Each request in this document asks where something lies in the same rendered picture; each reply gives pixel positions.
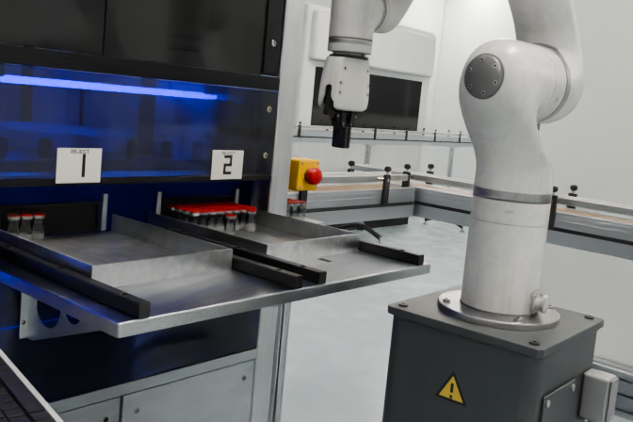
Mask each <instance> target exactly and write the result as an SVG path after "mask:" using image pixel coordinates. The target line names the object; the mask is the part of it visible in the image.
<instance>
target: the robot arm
mask: <svg viewBox="0 0 633 422"><path fill-rule="evenodd" d="M412 2H413V0H332V7H331V18H330V28H329V38H328V49H327V51H329V52H333V53H332V54H329V56H328V57H326V60H325V63H324V67H323V71H322V75H321V80H320V87H319V94H318V105H319V106H320V107H321V108H324V109H323V115H325V116H327V117H330V119H331V120H332V126H333V141H332V146H333V147H336V148H342V149H345V148H346V149H348V148H349V143H350V132H351V128H352V127H353V125H354V122H355V121H356V119H359V118H362V117H363V115H364V114H363V111H364V110H366V108H367V103H368V95H369V61H368V57H366V56H365V55H371V53H372V43H373V34H374V33H380V34H382V33H387V32H390V31H391V30H393V29H394V28H395V27H396V26H397V25H398V24H399V23H400V21H401V20H402V18H403V17H404V15H405V14H406V12H407V11H408V9H409V7H410V6H411V4H412ZM508 3H509V6H510V9H511V15H512V18H513V23H514V28H515V36H516V40H511V39H497V40H493V41H488V42H485V43H483V44H482V45H481V46H479V47H478V48H477V49H475V50H474V51H473V52H472V53H471V55H470V56H469V58H468V59H467V60H466V62H465V64H464V66H463V71H462V74H461V78H460V84H459V102H460V108H461V112H462V115H463V121H464V124H465V127H466V129H467V132H468V135H469V137H470V139H471V142H472V145H473V148H474V151H475V156H476V173H475V181H474V189H473V197H472V205H471V213H470V221H469V229H468V238H467V245H466V254H465V261H464V270H463V285H462V290H456V291H449V292H446V293H443V294H442V295H440V296H439V298H438V306H439V307H440V309H441V310H443V311H444V312H445V313H447V314H449V315H451V316H453V317H456V318H459V319H462V320H465V321H468V322H471V323H475V324H479V325H483V326H487V327H492V328H498V329H505V330H514V331H543V330H549V329H553V328H555V327H557V326H558V325H559V324H560V314H559V313H558V312H557V311H556V310H555V309H553V308H554V306H553V305H550V304H549V298H548V296H546V295H544V296H543V297H542V293H540V288H541V280H542V273H543V266H544V252H545V244H546V238H547V230H548V223H549V216H550V208H551V201H552V194H553V185H554V170H553V166H552V164H551V161H550V159H549V157H548V155H547V153H546V152H545V150H544V146H543V144H542V142H541V139H540V136H539V132H538V127H537V123H551V122H556V121H559V120H561V119H562V118H564V117H566V116H567V115H568V114H569V113H571V112H572V111H573V110H574V109H575V107H576V105H577V104H578V102H579V100H580V97H581V95H582V91H583V87H584V62H583V54H582V47H581V41H580V37H579V31H578V26H577V21H576V13H575V7H574V2H573V0H508ZM339 114H340V115H339ZM347 114H348V115H347Z"/></svg>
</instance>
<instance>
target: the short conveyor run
mask: <svg viewBox="0 0 633 422"><path fill-rule="evenodd" d="M349 165H350V167H349V169H348V172H322V180H321V182H320V183H319V184H318V185H317V189H316V190H302V191H296V190H291V189H288V196H287V198H291V199H292V200H299V201H305V202H306V205H305V207H306V210H305V217H306V218H308V219H314V220H319V221H323V222H324V225H332V224H341V223H351V222H360V221H370V220H379V219H397V218H407V217H412V216H413V215H414V199H415V187H395V186H390V181H407V180H408V176H409V175H407V174H391V171H392V168H391V167H388V166H385V167H384V170H385V171H372V172H354V169H353V168H352V166H355V162H354V161H352V160H350V161H349ZM363 182H371V183H363ZM337 183H344V184H337Z"/></svg>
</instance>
